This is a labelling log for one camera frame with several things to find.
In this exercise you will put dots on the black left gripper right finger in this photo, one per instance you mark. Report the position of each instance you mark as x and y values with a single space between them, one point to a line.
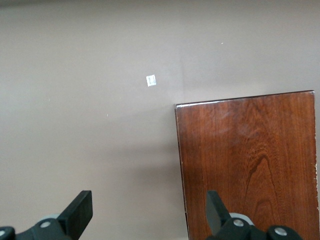
217 217

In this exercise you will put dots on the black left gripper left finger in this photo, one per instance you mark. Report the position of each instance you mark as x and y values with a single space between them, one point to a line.
75 217

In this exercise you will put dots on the dark brown wooden cabinet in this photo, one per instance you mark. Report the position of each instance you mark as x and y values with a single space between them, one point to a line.
250 150

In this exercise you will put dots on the small square sticker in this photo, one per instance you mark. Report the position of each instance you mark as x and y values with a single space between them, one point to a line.
151 80

